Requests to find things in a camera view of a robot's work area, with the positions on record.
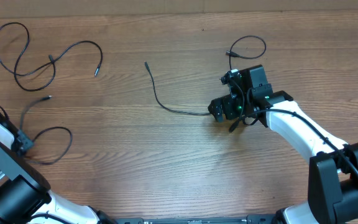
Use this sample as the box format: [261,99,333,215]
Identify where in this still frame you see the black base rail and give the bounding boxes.
[96,210,286,224]

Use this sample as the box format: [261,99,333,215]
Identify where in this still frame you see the black USB cable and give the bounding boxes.
[0,22,104,92]
[144,35,267,116]
[19,95,73,166]

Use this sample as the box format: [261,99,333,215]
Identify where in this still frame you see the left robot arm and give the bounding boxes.
[0,112,101,224]

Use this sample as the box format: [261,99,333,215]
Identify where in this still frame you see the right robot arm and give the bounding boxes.
[208,65,358,223]

